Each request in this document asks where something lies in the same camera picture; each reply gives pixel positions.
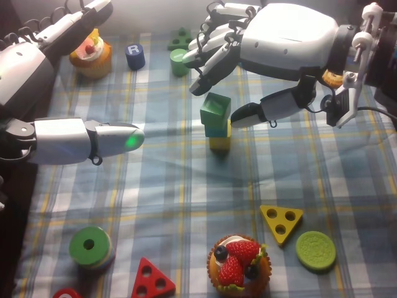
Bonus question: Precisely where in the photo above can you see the green triangle block with holes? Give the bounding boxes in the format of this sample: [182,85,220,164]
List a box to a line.
[167,27,194,52]

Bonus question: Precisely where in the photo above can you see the ring stack with green top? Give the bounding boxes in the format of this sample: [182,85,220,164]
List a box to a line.
[68,225,116,273]

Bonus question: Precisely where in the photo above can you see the red cylinder block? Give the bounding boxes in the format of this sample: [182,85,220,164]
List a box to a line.
[51,287,83,298]

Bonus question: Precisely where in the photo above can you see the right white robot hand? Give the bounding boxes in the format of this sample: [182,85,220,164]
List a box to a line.
[0,0,146,167]

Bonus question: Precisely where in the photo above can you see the blue plaid tablecloth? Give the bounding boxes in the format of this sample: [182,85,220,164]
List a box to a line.
[14,30,397,298]

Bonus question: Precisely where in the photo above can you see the strawberry toy cupcake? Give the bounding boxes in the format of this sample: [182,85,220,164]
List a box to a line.
[207,234,271,292]

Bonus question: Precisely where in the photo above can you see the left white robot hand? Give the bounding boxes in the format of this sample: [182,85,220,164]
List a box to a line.
[182,1,341,130]

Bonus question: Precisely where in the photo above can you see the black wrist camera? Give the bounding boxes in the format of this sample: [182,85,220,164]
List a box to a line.
[321,71,364,129]

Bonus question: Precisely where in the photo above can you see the green round toy cookie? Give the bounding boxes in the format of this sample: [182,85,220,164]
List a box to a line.
[295,231,337,274]

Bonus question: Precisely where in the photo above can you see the yellow cube block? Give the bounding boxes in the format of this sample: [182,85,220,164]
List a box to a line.
[208,135,231,152]

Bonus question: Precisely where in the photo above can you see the yellow triangle block with holes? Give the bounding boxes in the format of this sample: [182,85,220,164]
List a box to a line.
[259,204,304,248]

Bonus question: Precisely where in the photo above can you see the teal cube block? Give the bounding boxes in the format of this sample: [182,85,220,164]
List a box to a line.
[204,119,232,138]

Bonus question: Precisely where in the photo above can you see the green cylinder block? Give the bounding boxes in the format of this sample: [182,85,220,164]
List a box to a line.
[169,48,190,77]

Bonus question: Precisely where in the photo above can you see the green cube block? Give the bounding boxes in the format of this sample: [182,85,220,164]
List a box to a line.
[200,92,232,129]

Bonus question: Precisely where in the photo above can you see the blue cylinder block with R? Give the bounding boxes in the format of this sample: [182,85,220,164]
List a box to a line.
[125,43,146,70]

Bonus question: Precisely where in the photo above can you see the peach toy cupcake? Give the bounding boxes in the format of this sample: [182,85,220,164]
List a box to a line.
[68,28,113,78]

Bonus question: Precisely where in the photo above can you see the black camera cable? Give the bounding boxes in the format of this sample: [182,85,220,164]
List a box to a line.
[356,106,397,120]

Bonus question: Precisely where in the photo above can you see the yellow toy biscuit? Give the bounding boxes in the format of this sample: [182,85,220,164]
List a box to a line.
[321,70,344,89]

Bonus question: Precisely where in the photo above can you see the red triangle block with holes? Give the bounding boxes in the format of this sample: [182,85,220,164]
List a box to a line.
[131,256,177,298]

